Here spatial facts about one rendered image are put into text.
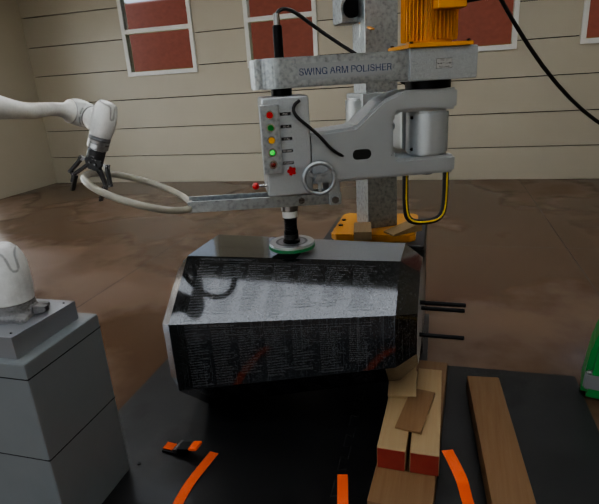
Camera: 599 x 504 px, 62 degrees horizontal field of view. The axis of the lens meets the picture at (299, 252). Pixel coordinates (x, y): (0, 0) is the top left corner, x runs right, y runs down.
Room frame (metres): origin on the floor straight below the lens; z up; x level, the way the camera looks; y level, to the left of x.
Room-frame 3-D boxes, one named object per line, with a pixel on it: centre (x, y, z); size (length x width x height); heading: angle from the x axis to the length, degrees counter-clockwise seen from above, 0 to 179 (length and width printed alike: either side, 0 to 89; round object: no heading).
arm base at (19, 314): (1.74, 1.07, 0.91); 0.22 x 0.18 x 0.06; 84
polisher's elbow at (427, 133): (2.35, -0.62, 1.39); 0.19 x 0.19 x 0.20
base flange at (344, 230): (2.99, -0.49, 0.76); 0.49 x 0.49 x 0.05; 74
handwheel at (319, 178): (2.17, -0.10, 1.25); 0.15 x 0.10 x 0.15; 97
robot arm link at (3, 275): (1.75, 1.09, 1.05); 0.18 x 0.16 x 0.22; 56
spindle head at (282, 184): (2.28, -0.05, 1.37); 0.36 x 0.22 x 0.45; 97
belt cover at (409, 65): (2.32, -0.32, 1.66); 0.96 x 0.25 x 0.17; 97
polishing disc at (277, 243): (2.27, 0.03, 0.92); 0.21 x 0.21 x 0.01
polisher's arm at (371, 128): (2.31, -0.36, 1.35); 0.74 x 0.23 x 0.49; 97
